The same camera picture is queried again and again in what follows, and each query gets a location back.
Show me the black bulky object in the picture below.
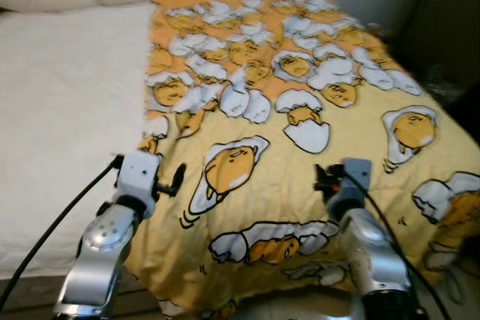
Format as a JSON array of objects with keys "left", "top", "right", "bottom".
[{"left": 448, "top": 84, "right": 480, "bottom": 145}]

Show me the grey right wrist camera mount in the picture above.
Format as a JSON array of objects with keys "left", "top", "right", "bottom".
[{"left": 328, "top": 158, "right": 374, "bottom": 216}]

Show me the yellow egg print blanket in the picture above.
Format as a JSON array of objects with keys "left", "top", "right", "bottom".
[{"left": 124, "top": 0, "right": 480, "bottom": 319}]

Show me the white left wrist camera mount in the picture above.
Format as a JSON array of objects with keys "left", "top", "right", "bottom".
[{"left": 115, "top": 149, "right": 163, "bottom": 202}]

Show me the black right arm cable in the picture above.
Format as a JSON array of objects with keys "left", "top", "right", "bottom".
[{"left": 341, "top": 170, "right": 452, "bottom": 320}]

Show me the brown bed base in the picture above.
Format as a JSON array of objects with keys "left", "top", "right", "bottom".
[{"left": 0, "top": 271, "right": 162, "bottom": 319}]

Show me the dark tall furniture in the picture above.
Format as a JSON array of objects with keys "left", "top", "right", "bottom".
[{"left": 394, "top": 0, "right": 480, "bottom": 92}]

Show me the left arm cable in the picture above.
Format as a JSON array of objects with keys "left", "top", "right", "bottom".
[{"left": 0, "top": 155, "right": 125, "bottom": 312}]

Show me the white quilted mattress pad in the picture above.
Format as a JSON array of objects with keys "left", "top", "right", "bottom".
[{"left": 0, "top": 1, "right": 160, "bottom": 282}]

